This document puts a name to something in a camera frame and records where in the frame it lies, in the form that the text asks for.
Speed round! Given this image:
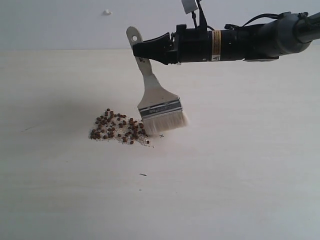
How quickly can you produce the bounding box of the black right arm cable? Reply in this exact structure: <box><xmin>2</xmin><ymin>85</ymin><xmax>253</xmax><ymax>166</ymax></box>
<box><xmin>206</xmin><ymin>11</ymin><xmax>310</xmax><ymax>31</ymax></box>

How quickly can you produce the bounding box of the pile of white grains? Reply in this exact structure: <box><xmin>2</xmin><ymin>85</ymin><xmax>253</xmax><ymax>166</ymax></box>
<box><xmin>88</xmin><ymin>109</ymin><xmax>156</xmax><ymax>149</ymax></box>

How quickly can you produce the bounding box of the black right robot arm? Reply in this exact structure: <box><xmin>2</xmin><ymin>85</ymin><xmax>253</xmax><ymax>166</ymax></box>
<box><xmin>133</xmin><ymin>12</ymin><xmax>320</xmax><ymax>65</ymax></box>

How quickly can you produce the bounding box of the white paint brush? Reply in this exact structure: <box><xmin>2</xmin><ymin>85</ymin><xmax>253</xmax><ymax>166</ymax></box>
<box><xmin>125</xmin><ymin>26</ymin><xmax>190</xmax><ymax>136</ymax></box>

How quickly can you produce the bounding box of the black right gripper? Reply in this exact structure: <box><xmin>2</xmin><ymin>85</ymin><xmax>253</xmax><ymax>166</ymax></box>
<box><xmin>132</xmin><ymin>24</ymin><xmax>213</xmax><ymax>65</ymax></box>

